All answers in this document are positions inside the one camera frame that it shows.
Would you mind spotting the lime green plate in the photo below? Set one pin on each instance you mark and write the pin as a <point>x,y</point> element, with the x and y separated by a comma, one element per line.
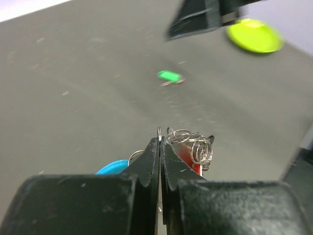
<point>255,36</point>

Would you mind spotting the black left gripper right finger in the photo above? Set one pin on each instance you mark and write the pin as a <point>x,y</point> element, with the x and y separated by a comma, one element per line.
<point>193,205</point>

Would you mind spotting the red key tag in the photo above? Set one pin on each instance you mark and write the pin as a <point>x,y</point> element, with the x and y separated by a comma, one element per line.
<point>184,151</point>

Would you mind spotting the blue handled metal keyring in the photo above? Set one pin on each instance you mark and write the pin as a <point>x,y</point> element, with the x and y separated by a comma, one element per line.
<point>201,146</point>

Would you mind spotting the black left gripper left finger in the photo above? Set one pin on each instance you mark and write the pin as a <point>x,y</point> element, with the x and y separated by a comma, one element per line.
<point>116,204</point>

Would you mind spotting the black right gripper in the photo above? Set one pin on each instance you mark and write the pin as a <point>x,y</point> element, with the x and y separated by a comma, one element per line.
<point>201,16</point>

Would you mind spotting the green key tag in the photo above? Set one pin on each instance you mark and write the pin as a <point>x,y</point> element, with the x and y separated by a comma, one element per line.
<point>170,77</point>

